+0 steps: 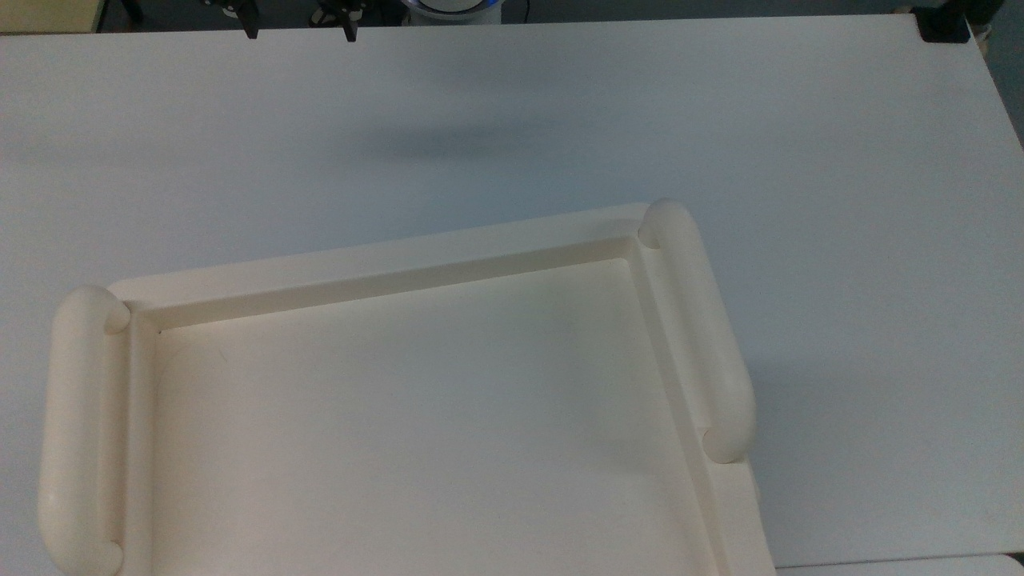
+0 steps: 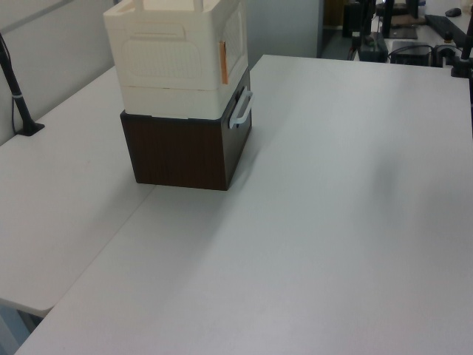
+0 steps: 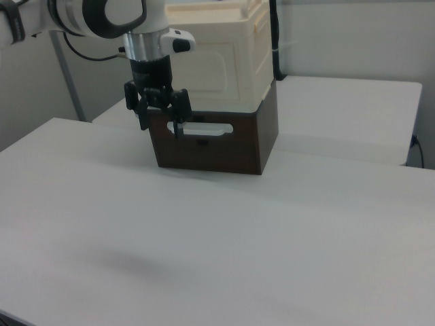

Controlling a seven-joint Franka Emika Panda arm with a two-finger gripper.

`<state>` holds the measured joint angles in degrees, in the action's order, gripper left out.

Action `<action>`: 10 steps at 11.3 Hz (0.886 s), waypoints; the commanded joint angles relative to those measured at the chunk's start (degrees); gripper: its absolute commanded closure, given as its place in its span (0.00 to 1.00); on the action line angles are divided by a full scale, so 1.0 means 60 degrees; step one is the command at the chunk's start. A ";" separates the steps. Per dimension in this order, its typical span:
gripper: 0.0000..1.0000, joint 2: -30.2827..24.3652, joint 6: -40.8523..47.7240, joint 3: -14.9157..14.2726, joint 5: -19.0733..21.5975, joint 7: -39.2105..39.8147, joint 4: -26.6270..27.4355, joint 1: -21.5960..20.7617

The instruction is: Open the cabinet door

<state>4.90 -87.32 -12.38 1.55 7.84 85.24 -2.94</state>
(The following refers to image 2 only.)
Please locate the dark brown wooden cabinet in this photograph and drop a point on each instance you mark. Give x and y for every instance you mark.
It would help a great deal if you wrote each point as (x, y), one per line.
(173, 151)

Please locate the cream plastic storage box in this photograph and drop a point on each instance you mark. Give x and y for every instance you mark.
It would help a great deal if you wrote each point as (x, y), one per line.
(166, 63)

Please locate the black electronics box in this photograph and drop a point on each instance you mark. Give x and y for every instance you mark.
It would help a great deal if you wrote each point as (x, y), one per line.
(410, 51)

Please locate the black monitor stand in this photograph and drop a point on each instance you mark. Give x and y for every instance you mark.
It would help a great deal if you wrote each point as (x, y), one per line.
(397, 22)

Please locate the black computer keyboard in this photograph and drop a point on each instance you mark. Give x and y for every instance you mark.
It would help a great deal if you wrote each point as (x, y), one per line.
(445, 24)

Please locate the black computer mouse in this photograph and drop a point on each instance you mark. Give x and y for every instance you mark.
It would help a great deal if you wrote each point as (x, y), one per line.
(452, 12)

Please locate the black camera stand pole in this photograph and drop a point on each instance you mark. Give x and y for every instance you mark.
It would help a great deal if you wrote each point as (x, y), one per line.
(15, 88)

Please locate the black table clamp mount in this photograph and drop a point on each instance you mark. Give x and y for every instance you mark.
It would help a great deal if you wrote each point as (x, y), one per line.
(460, 55)

